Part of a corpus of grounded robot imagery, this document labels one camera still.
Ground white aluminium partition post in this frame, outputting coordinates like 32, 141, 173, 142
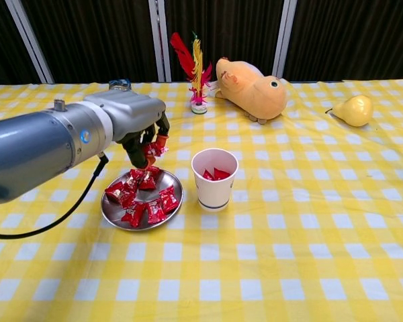
148, 0, 172, 83
272, 0, 298, 81
5, 0, 55, 85

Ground white paper cup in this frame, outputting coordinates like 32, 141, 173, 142
191, 148, 239, 213

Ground blue cookie box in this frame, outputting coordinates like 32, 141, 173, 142
107, 78, 132, 92

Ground yellow white checkered tablecloth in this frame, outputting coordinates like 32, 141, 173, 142
0, 78, 403, 322

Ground colourful feather shuttlecock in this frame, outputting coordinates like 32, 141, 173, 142
169, 32, 213, 115

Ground orange plush animal toy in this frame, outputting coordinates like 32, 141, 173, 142
215, 57, 288, 125

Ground round steel plate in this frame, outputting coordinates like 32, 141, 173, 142
100, 168, 185, 232

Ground black curtain panel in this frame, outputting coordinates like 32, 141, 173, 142
163, 0, 285, 83
0, 0, 43, 88
19, 0, 161, 84
283, 0, 403, 82

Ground yellow pear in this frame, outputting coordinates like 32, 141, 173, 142
324, 95, 374, 127

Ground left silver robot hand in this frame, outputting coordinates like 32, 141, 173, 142
83, 89, 171, 170

